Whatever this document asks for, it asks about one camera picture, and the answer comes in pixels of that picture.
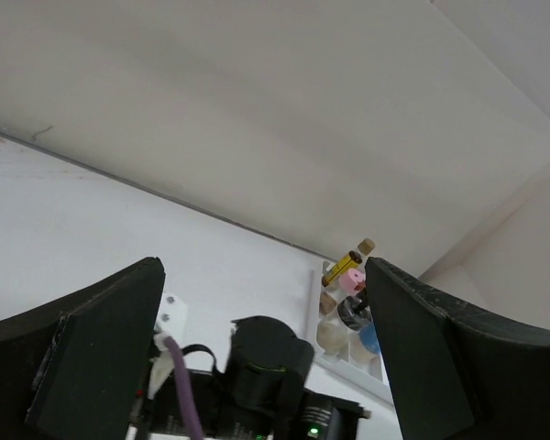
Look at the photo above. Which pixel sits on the blue label white bottle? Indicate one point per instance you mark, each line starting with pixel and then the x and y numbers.
pixel 364 344

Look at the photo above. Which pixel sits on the yellow label sauce bottle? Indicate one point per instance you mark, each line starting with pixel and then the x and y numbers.
pixel 351 260

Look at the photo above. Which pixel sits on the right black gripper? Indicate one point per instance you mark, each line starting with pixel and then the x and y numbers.
pixel 260 394

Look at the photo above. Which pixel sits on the white divided tray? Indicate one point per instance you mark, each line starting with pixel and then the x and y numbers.
pixel 370 377

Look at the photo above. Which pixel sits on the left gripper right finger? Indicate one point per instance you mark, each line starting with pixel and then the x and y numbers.
pixel 456 370

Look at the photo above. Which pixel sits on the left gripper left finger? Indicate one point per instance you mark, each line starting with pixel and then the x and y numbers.
pixel 71 368

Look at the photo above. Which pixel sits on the pink lid spice jar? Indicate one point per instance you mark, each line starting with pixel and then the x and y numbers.
pixel 349 284

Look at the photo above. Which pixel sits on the black grinder cap jar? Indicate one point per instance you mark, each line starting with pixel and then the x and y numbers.
pixel 348 321

